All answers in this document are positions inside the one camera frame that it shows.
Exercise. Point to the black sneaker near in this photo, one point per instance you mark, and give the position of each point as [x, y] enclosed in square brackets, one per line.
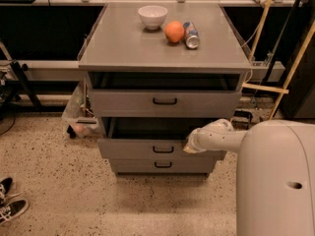
[13, 210]

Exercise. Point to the orange fruit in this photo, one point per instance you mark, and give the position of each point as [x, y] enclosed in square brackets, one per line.
[174, 31]

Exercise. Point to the black sneaker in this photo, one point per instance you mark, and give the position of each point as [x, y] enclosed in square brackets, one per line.
[13, 210]
[5, 186]

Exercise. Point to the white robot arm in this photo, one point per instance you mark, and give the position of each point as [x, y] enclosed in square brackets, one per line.
[275, 174]

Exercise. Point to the grey drawer cabinet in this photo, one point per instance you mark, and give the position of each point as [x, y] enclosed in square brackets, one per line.
[122, 54]

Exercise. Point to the white ceramic bowl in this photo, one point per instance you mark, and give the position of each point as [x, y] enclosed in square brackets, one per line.
[152, 16]

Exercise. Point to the wooden frame stand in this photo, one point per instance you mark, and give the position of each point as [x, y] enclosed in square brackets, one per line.
[300, 102]

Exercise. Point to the silver blue soda can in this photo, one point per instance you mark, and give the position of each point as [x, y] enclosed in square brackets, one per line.
[191, 36]

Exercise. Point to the black tripod stand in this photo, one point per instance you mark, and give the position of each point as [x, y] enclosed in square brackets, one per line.
[22, 78]

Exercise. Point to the black sneaker far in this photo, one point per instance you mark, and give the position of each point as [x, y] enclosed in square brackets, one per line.
[5, 186]

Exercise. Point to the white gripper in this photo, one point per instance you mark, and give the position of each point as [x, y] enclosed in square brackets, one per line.
[194, 142]

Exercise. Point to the grey top drawer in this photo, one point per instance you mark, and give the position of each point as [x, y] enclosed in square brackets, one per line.
[163, 103]

